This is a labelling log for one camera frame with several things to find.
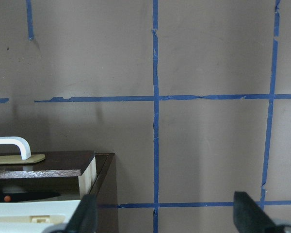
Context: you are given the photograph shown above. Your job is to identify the wooden drawer with white handle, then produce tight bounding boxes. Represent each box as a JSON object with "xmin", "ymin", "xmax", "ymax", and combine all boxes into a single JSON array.
[{"xmin": 0, "ymin": 136, "xmax": 97, "ymax": 200}]

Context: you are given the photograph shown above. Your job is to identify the dark brown cabinet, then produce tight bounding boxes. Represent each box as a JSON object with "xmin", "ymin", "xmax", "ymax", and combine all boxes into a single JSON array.
[{"xmin": 90, "ymin": 153, "xmax": 119, "ymax": 233}]

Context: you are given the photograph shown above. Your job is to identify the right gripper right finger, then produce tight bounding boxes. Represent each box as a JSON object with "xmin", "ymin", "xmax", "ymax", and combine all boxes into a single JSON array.
[{"xmin": 233, "ymin": 191, "xmax": 285, "ymax": 233}]

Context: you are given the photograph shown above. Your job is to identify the orange grey scissors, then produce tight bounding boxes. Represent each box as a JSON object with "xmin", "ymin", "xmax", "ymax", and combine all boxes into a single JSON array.
[{"xmin": 0, "ymin": 191, "xmax": 61, "ymax": 203}]

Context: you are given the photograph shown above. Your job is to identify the cream plastic tray lid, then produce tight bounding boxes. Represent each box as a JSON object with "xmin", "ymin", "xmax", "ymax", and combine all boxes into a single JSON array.
[{"xmin": 0, "ymin": 200, "xmax": 80, "ymax": 233}]

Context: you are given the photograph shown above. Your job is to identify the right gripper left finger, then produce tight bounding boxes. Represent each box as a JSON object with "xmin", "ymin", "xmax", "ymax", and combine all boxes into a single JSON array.
[{"xmin": 65, "ymin": 194, "xmax": 98, "ymax": 233}]

